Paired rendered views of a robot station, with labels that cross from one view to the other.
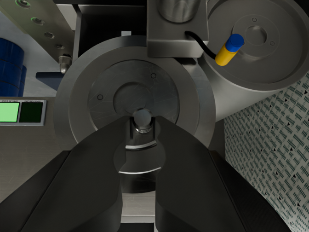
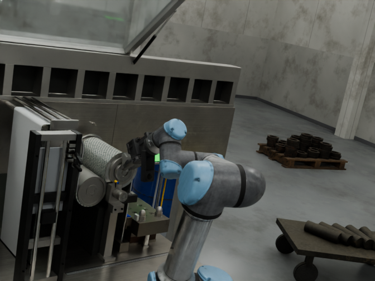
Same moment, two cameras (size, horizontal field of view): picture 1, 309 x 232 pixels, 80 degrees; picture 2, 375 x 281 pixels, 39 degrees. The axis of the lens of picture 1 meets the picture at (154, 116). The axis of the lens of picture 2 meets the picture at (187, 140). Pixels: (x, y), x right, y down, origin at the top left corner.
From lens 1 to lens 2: 1.90 m
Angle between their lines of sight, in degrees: 42
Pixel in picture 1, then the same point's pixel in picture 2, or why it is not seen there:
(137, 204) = (89, 108)
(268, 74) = (90, 180)
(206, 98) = (106, 173)
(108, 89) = (128, 174)
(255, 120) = not seen: hidden behind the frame
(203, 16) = (111, 190)
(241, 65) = (96, 183)
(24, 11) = (139, 203)
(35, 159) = (135, 132)
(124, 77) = (125, 177)
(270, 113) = not seen: hidden behind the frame
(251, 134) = not seen: hidden behind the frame
